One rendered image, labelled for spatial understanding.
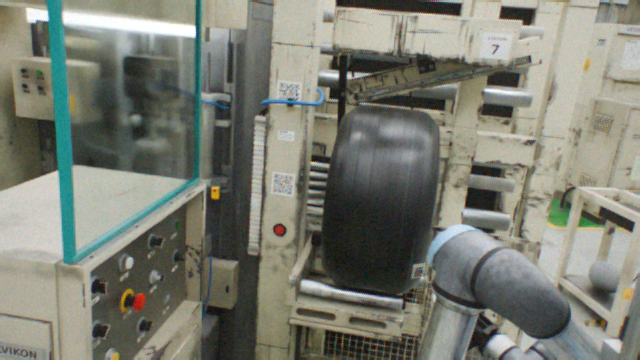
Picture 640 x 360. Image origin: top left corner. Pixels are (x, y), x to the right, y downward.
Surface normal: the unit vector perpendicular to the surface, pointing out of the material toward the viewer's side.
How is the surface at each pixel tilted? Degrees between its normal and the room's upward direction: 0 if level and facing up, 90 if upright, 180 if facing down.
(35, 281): 90
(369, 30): 90
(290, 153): 90
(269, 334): 90
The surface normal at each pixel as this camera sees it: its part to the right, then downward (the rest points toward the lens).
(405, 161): -0.07, -0.41
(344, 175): -0.37, -0.22
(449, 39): -0.17, 0.26
